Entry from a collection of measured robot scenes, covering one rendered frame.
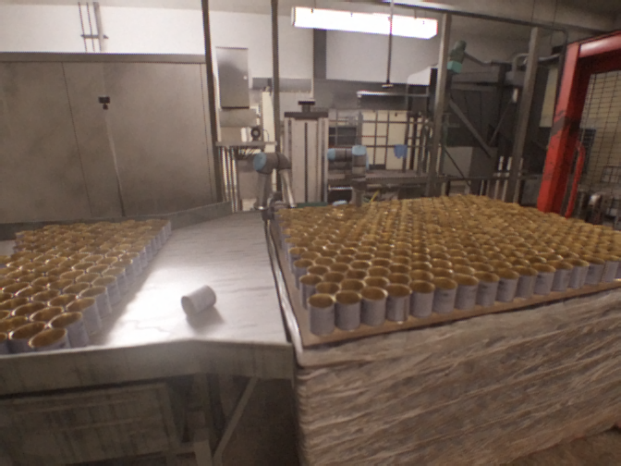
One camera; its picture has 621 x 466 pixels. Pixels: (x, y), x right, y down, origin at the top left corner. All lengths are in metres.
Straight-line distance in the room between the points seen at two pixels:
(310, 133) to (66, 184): 2.51
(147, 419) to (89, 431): 0.14
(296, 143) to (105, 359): 2.01
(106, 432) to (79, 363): 0.23
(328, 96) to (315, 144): 1.44
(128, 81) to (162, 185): 1.01
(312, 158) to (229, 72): 1.16
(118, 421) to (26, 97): 3.33
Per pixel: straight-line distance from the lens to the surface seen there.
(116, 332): 0.97
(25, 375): 0.87
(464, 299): 0.91
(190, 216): 1.91
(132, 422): 0.91
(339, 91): 3.86
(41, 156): 3.83
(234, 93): 3.05
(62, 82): 3.71
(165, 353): 0.74
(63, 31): 10.20
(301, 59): 9.27
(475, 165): 5.34
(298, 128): 2.44
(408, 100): 4.21
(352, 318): 0.76
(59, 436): 1.01
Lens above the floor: 1.56
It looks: 17 degrees down
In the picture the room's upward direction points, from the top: straight up
